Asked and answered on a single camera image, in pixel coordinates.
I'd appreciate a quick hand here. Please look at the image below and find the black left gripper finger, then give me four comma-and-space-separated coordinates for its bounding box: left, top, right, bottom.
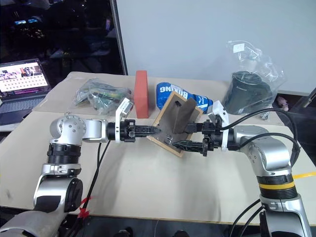
134, 130, 158, 138
134, 124, 161, 132

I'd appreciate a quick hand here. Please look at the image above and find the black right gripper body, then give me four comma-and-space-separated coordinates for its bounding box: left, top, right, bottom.
200, 118, 223, 158

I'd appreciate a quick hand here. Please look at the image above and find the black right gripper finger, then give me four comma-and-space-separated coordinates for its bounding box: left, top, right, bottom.
184, 122, 205, 134
172, 139, 205, 153

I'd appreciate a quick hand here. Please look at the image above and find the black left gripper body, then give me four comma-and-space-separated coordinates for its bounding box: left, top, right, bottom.
119, 119, 137, 144

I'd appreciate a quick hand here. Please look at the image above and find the wooden picture frame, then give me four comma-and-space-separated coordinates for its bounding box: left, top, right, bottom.
146, 90, 204, 158

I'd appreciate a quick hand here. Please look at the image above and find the red rectangular block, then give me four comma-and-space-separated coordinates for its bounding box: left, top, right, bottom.
133, 70, 150, 119

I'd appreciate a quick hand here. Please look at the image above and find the blue printed bag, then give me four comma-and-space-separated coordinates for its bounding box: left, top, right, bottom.
156, 81, 214, 112

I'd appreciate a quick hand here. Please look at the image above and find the clear bag of green items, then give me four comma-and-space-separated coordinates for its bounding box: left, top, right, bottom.
73, 78, 134, 115

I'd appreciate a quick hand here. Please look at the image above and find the black cylinder in clear bag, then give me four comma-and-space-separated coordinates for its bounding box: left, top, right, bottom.
221, 40, 287, 116

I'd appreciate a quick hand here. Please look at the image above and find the small pink object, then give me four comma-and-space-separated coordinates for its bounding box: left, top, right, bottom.
276, 96, 290, 111

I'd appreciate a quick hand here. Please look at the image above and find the grey metal pole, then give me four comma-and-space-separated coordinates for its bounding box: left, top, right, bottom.
109, 0, 129, 76

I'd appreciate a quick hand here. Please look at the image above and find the open laptop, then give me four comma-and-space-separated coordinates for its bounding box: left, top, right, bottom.
0, 58, 53, 127

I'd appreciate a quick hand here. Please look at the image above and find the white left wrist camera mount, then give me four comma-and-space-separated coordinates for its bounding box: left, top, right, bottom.
114, 97, 131, 143

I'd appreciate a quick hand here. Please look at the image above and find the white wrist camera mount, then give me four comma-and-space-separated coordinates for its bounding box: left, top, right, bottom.
207, 99, 231, 152
114, 97, 131, 143

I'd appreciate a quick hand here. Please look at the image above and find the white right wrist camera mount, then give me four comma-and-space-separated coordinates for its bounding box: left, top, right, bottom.
207, 99, 231, 152

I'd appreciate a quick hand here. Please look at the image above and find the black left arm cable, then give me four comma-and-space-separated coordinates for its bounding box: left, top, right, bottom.
73, 142, 111, 237

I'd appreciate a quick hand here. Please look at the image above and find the black cable under right arm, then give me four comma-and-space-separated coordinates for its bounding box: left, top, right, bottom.
230, 198, 266, 237

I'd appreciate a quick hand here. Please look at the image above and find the red tape on cable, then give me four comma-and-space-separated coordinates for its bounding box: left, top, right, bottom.
77, 196, 96, 218

